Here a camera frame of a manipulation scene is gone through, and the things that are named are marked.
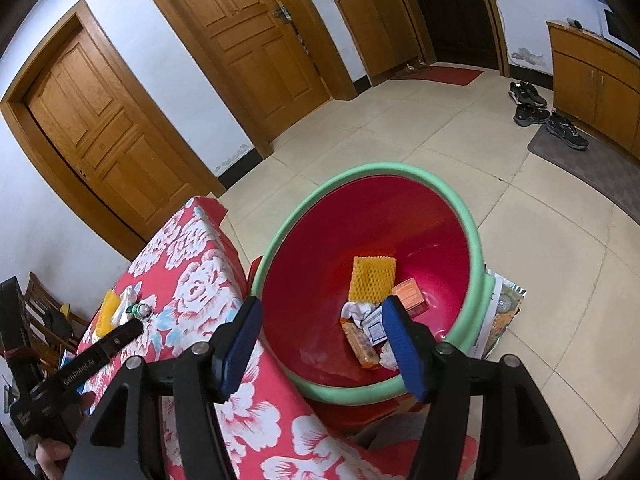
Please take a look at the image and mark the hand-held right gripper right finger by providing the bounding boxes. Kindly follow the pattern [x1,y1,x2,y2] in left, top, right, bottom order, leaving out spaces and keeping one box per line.
[381,294,581,480]

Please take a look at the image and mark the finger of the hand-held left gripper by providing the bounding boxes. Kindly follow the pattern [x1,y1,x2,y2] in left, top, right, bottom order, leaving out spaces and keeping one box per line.
[92,320,146,357]

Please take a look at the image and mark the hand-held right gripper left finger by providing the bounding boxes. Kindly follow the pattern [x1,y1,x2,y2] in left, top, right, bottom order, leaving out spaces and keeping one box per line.
[62,296,265,480]

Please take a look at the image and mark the white medicine box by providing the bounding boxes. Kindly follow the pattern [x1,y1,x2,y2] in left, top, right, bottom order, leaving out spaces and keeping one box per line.
[362,310,389,346]

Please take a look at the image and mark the orange snack packet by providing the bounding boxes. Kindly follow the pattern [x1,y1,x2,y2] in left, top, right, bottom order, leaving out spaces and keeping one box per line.
[342,321,380,372]

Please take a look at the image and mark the orange printed box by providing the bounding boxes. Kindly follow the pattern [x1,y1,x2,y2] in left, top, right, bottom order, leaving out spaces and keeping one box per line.
[390,277,427,318]

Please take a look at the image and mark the yellow foam fruit net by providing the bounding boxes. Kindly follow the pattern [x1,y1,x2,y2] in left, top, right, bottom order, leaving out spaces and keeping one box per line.
[348,256,397,305]

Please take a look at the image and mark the red bucket with green rim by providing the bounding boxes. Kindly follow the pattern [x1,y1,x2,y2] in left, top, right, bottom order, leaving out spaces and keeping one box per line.
[250,161,496,404]

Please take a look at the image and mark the person's left hand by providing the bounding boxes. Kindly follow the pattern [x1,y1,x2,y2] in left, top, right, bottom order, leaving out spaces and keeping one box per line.
[34,391,97,480]

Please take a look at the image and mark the yellow foam piece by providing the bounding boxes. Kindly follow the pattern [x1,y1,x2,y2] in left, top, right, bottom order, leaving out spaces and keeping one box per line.
[95,291,123,338]

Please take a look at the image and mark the wooden chair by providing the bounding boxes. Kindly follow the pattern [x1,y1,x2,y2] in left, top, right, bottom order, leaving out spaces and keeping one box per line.
[22,272,92,361]

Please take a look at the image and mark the red floral tablecloth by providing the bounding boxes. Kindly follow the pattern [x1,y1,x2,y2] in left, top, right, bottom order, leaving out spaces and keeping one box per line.
[75,196,478,480]

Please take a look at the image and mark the printed paper bag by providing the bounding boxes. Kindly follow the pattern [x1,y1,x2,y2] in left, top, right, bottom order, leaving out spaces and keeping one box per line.
[470,265,526,361]

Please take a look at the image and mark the wooden panel door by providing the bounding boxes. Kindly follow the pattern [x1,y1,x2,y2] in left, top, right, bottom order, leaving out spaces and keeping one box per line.
[0,0,226,256]

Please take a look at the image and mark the grey floor mat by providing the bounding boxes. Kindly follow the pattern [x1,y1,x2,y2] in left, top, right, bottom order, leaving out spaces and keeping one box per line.
[527,122,640,216]

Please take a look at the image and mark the red doormat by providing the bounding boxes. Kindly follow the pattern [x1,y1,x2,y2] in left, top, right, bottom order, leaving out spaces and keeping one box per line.
[395,64,485,87]

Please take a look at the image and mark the wooden cabinet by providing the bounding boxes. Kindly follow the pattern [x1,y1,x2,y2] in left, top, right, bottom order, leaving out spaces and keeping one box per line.
[546,20,640,158]

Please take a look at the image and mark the wooden door with metal handle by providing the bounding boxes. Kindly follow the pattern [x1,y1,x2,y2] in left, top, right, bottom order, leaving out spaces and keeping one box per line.
[129,0,357,158]

